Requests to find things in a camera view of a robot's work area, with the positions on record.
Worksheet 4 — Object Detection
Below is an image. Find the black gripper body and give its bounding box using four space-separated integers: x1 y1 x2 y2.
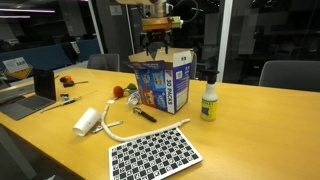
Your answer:
139 29 174 44

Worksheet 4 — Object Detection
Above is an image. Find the blue red cardboard snack box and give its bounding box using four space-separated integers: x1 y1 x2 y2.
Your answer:
125 46 195 115

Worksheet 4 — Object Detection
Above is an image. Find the grey office chair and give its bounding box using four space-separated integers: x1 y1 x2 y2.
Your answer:
258 59 320 93
86 53 121 73

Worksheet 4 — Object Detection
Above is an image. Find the green fabric leaf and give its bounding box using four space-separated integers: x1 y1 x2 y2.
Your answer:
124 82 139 96

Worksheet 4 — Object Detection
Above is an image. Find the orange ball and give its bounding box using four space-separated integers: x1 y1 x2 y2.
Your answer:
112 85 125 99

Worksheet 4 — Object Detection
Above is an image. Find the clear plastic bottle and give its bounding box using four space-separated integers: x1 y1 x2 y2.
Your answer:
125 90 143 109

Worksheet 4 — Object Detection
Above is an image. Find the white window pillar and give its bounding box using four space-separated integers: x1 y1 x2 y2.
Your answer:
216 0 235 83

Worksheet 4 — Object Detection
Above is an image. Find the white yellow spray bottle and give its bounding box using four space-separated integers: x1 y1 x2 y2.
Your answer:
199 68 220 122

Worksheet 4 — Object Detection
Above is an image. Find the orange black screwdriver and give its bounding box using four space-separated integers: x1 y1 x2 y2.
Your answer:
59 75 90 89

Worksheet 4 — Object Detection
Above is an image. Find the silver adjustable wrench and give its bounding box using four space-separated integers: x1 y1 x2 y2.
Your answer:
91 120 124 134

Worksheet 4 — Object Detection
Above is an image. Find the white paper cup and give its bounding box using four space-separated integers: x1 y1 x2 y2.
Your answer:
72 107 102 137

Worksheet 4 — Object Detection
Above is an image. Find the long thin metal tool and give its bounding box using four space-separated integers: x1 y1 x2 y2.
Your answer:
39 89 98 114

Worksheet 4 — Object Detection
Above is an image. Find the blue partition divider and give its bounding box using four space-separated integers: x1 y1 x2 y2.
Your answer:
0 37 102 73

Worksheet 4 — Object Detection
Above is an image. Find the black white calibration checkerboard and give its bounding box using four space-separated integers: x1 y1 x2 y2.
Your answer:
108 127 204 180

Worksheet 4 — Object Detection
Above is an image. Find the grey open laptop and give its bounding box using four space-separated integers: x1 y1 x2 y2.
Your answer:
0 68 57 121

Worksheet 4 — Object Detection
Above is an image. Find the white paper sign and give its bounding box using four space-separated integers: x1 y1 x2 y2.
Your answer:
2 56 31 74

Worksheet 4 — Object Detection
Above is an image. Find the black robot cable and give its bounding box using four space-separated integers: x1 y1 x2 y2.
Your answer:
166 0 200 24

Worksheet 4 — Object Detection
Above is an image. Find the black handled peeler tool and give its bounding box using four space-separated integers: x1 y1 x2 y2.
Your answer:
132 106 158 123

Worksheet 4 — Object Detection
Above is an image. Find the white braided rope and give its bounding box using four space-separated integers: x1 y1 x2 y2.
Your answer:
100 105 191 143

